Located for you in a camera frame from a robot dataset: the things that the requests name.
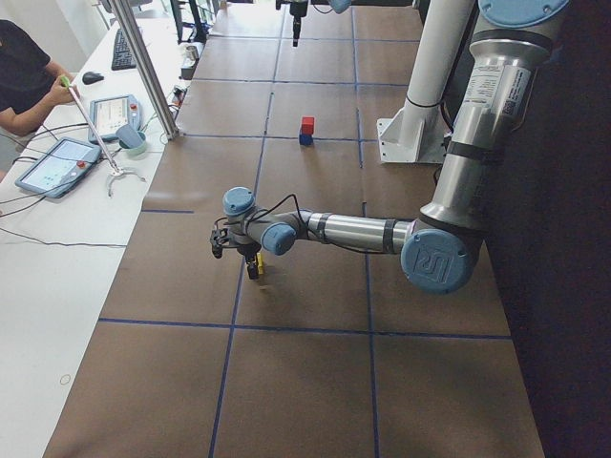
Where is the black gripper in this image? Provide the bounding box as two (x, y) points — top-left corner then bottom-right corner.
(237, 243), (262, 280)

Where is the yellow cube block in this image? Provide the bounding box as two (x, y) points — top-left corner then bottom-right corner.
(257, 252), (264, 276)

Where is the red cube block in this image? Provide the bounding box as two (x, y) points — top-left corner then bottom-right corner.
(300, 116), (315, 135)

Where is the blue cube block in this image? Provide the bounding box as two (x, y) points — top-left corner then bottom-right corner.
(299, 134), (313, 146)

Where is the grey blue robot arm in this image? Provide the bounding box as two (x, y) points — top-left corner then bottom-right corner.
(210, 1), (569, 294)

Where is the metal can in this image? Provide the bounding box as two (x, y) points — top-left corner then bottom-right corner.
(184, 45), (199, 61)

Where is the light blue cup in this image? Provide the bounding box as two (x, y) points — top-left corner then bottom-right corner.
(116, 124), (147, 157)

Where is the white pillar with base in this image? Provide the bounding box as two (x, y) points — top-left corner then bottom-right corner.
(377, 0), (473, 163)

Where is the black keyboard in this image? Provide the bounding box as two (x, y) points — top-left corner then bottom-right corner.
(111, 30), (137, 72)

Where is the far blue teach pendant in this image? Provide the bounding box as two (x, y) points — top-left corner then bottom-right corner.
(89, 94), (141, 141)

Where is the blue teach pendant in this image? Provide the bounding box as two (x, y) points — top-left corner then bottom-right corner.
(89, 94), (141, 141)
(14, 137), (101, 198)

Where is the near blue teach pendant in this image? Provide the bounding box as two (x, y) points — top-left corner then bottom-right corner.
(14, 137), (101, 198)

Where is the black computer mouse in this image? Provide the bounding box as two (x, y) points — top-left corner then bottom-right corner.
(81, 72), (104, 86)

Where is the long reacher grabber tool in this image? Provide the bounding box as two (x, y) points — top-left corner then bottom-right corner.
(59, 74), (146, 198)

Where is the person in black shirt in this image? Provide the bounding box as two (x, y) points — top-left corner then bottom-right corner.
(1, 19), (74, 136)

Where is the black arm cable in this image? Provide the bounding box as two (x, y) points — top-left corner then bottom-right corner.
(214, 193), (397, 257)

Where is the aluminium frame post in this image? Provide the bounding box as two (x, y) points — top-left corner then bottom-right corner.
(110, 0), (179, 140)

